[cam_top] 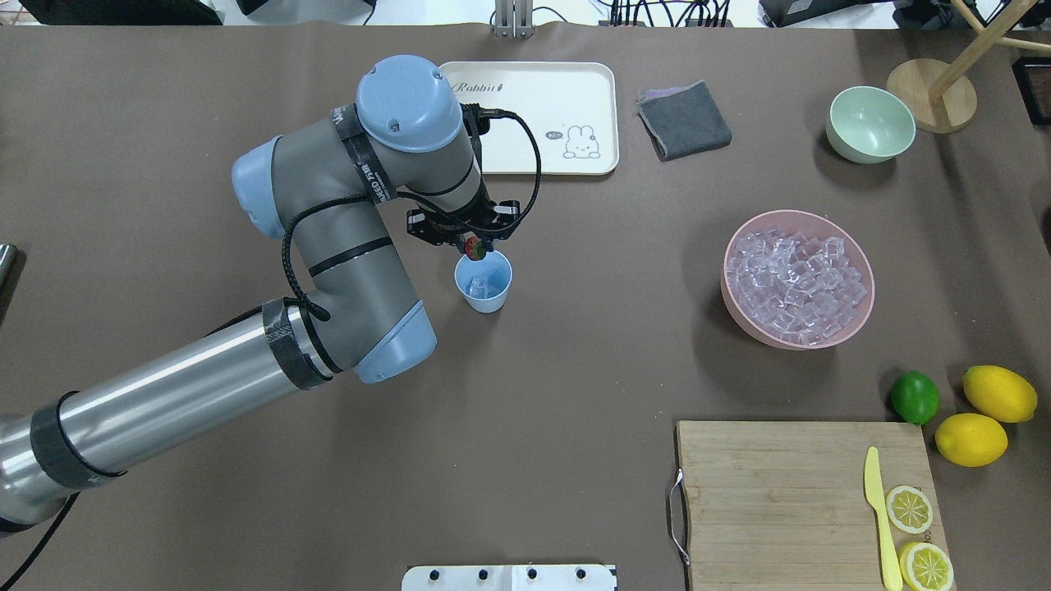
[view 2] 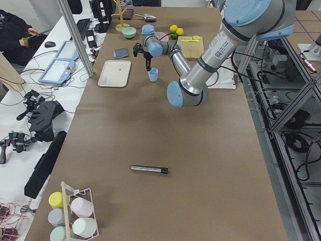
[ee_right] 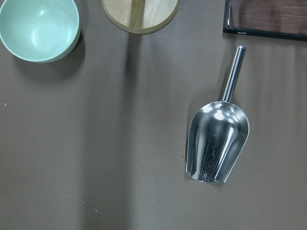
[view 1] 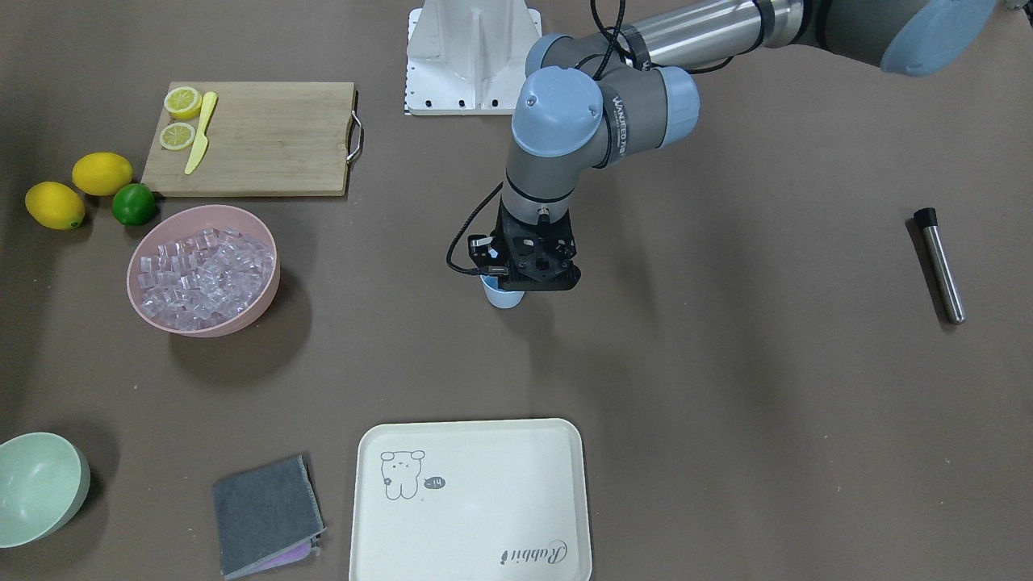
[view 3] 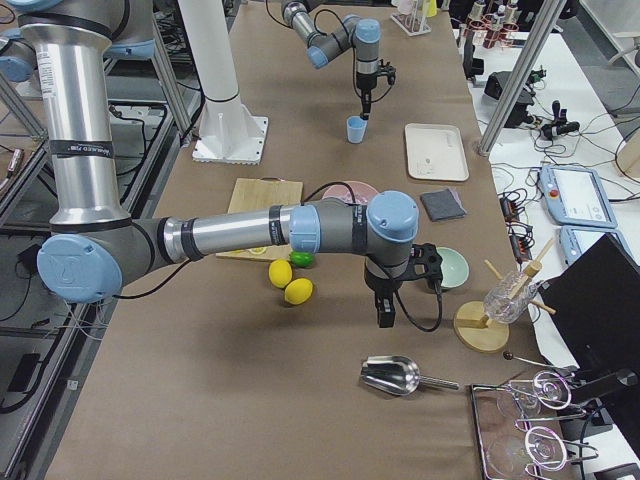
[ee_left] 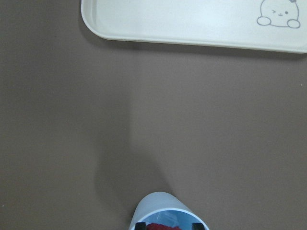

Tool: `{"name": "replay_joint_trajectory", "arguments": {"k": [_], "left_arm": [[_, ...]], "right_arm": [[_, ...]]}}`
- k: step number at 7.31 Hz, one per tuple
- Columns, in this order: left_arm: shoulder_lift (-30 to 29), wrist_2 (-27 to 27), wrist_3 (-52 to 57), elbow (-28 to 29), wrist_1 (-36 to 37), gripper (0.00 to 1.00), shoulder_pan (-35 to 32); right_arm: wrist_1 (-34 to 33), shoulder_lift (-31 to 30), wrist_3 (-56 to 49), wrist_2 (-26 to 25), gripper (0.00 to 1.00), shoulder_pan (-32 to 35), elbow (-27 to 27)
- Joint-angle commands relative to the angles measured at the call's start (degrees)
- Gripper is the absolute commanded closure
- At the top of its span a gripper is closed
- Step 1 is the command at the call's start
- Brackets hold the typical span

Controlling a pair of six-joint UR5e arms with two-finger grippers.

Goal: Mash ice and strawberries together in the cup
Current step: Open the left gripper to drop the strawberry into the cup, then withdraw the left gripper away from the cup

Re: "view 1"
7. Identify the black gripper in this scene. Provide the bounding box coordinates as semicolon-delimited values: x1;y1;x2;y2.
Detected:
467;205;582;291

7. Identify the steel muddler black tip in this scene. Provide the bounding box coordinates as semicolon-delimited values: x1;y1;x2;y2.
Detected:
914;208;967;326

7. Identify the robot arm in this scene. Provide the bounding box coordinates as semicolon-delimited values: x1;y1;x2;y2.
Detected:
465;1;996;291

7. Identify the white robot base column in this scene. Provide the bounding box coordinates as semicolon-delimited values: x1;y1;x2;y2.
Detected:
404;1;542;115

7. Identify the blue plastic cup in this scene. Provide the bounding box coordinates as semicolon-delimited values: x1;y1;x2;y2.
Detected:
480;275;525;309

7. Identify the pink bowl of ice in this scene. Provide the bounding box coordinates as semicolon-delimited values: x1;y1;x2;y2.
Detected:
126;205;280;337

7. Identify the cream rabbit tray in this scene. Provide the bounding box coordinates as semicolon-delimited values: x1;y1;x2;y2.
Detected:
348;418;593;580

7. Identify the wooden cutting board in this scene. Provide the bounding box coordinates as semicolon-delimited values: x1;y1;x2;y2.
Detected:
140;80;362;198

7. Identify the yellow plastic knife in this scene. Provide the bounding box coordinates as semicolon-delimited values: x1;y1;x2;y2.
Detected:
184;91;218;175

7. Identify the grey folded cloth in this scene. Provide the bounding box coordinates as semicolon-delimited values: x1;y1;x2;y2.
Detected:
211;454;325;580

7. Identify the lemon slice lower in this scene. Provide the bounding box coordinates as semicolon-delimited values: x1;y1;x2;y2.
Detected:
158;122;196;151

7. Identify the lemon slice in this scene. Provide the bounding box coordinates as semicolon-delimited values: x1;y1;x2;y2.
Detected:
163;86;204;121
158;122;196;151

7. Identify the lemon slice upper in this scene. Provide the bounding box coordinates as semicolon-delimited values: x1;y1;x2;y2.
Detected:
163;86;204;121

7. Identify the green lime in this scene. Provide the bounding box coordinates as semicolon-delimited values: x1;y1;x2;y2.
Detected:
111;183;157;227

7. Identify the yellow lemon far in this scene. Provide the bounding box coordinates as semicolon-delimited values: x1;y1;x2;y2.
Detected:
73;152;133;196

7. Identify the yellow lemon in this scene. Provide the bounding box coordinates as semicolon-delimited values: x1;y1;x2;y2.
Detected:
23;181;87;231
73;152;133;196

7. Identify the yellow lemon near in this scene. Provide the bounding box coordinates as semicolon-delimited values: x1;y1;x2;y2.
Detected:
23;181;87;231

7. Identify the mint green bowl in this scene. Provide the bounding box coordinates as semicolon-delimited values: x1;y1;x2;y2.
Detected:
1;433;91;549

